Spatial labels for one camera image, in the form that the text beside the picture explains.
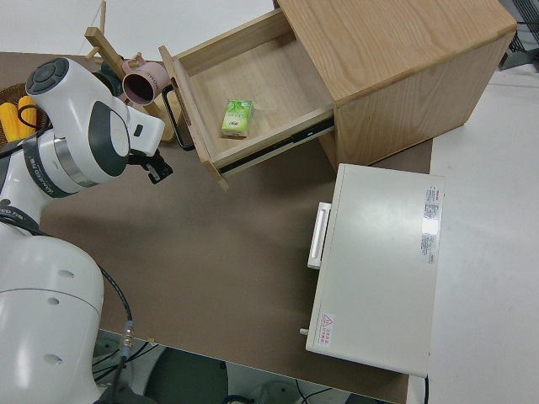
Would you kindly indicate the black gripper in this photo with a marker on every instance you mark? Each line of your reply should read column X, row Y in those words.
column 145, row 159

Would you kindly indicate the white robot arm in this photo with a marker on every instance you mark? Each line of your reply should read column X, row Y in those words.
column 50, row 303

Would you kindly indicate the pink mug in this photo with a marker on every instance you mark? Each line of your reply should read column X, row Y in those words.
column 147, row 82

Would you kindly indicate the green tissue pack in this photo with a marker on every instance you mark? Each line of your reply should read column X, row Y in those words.
column 236, row 118

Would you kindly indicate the brown table mat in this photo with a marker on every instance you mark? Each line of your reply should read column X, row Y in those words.
column 210, row 261

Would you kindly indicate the dark blue mug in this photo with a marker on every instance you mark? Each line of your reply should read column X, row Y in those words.
column 105, row 82

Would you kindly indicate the wooden mug rack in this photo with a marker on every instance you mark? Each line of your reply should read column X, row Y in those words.
column 103, row 46

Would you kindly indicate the yellow corn cob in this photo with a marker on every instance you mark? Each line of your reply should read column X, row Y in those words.
column 27, row 113
column 7, row 122

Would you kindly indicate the brown wicker basket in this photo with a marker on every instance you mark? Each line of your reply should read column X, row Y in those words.
column 12, row 92

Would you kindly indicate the white toaster oven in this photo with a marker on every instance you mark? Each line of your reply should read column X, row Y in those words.
column 379, row 261

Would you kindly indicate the light wooden cabinet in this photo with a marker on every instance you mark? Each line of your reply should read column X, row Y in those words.
column 400, row 63

